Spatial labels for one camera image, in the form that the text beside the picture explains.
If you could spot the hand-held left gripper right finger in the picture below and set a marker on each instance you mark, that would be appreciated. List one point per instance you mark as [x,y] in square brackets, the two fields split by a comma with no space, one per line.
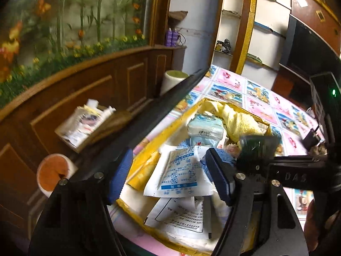
[219,178]

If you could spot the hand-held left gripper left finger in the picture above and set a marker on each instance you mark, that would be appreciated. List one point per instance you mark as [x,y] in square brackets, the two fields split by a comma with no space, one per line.
[121,176]

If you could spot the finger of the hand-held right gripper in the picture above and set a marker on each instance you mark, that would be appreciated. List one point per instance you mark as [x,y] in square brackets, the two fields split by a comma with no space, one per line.
[253,165]

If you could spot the dark green packet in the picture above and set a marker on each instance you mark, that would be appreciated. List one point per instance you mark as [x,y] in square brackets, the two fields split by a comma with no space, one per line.
[255,146]

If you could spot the yellow cracker packet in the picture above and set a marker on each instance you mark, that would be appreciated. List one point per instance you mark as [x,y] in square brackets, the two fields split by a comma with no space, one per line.
[143,173]

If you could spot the blue terry towel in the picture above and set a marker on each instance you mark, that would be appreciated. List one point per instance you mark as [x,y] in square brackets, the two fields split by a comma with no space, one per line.
[223,156]

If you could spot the white sachet blue print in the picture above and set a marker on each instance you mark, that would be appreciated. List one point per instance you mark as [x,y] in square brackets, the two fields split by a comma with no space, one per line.
[178,173]

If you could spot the pale yellow towel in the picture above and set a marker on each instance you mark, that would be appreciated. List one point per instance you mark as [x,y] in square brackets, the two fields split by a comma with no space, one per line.
[239,122]

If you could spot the pale blue tissue packet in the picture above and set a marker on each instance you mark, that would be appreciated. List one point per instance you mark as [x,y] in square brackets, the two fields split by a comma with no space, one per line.
[205,130]

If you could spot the white printed paper packet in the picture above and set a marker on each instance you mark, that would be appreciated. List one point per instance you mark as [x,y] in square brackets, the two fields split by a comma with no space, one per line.
[178,216]

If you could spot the yellow cardboard box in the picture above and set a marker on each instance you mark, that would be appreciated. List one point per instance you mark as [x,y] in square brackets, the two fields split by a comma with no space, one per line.
[170,128]

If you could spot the person's right hand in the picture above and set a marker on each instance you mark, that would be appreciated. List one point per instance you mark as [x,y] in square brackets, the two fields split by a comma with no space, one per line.
[313,218]

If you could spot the black device with antenna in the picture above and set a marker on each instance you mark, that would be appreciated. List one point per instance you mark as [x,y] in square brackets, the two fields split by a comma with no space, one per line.
[311,137]

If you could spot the brown knitted item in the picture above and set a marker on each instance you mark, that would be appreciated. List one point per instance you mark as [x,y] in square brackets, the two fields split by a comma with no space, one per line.
[319,149]

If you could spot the brown basket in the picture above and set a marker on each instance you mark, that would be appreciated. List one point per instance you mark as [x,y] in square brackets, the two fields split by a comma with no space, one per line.
[114,122]

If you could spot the basket of small items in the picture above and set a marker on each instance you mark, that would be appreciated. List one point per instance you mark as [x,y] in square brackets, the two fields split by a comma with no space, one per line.
[80,122]

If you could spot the white cup orange contents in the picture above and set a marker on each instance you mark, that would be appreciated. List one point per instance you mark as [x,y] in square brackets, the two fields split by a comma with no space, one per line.
[53,170]

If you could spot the black television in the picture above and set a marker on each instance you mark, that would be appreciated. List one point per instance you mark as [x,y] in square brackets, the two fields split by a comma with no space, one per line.
[306,48]

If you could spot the printed plastic tablecloth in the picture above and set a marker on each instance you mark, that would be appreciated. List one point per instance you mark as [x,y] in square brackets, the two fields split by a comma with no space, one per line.
[231,80]

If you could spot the green shelf item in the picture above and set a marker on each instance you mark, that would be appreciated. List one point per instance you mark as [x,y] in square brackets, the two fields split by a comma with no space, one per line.
[254,58]

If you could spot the wooden cabinet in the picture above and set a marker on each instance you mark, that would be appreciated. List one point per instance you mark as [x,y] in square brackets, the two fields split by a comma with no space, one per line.
[80,85]

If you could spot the white cylinder green top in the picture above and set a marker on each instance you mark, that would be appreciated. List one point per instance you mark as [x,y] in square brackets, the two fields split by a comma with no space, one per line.
[170,84]

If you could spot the black and white shelf item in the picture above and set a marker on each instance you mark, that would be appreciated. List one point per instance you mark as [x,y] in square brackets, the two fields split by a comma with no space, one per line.
[223,46]

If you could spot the purple bottle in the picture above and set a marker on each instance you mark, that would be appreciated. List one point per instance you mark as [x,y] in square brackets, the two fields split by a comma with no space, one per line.
[175,38]
[168,37]

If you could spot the brown cardboard piece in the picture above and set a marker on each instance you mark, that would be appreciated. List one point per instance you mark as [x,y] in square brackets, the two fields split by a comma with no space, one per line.
[178,15]

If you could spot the wall shelf unit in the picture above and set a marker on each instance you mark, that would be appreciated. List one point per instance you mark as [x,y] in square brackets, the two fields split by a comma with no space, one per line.
[231,32]

